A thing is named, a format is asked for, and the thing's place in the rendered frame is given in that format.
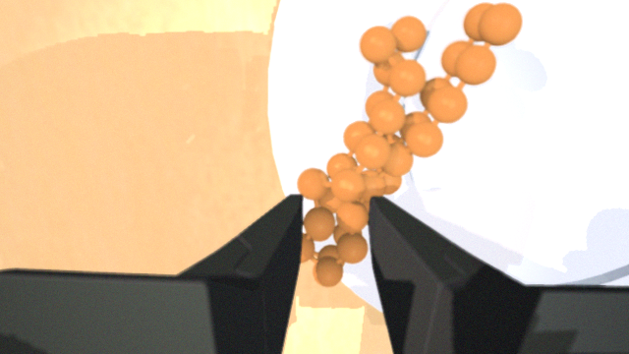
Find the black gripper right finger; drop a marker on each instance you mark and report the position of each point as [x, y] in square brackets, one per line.
[438, 298]

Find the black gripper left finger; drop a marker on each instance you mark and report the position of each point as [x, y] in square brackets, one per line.
[237, 300]

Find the white round board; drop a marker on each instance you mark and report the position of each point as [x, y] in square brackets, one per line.
[533, 179]

